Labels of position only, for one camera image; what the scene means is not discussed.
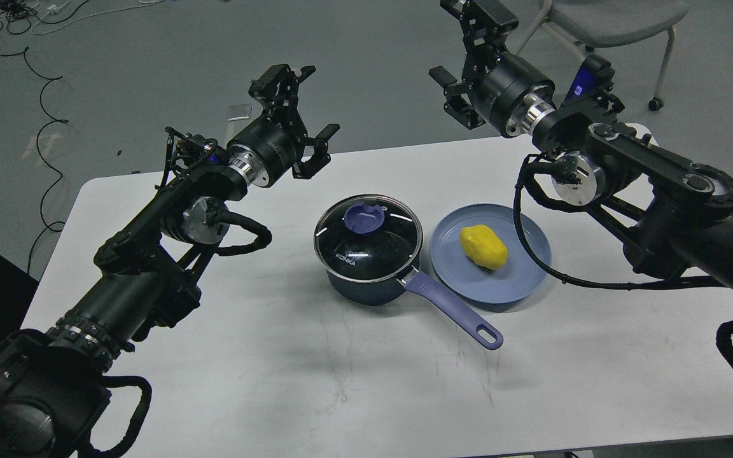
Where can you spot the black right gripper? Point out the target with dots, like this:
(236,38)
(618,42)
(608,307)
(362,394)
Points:
(504,90)

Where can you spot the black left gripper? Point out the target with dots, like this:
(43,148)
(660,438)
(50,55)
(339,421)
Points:
(276,140)

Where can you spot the glass pot lid purple knob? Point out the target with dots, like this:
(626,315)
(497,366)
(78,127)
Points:
(367,238)

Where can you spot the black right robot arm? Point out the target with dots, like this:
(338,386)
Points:
(673,216)

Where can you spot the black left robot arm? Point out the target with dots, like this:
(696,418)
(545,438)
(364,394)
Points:
(56,397)

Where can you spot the yellow potato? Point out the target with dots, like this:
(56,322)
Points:
(481,244)

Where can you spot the grey office chair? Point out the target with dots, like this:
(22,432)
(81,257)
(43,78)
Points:
(585,26)

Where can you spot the blue plate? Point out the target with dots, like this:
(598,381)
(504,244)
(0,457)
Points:
(515,280)

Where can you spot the dark blue saucepan purple handle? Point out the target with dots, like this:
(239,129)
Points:
(413,280)

